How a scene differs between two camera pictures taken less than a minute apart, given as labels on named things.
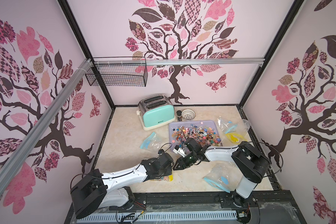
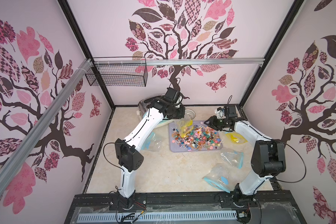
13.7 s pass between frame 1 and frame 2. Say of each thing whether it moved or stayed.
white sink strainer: stayed
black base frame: stayed
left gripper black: moved
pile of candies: stayed
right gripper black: moved
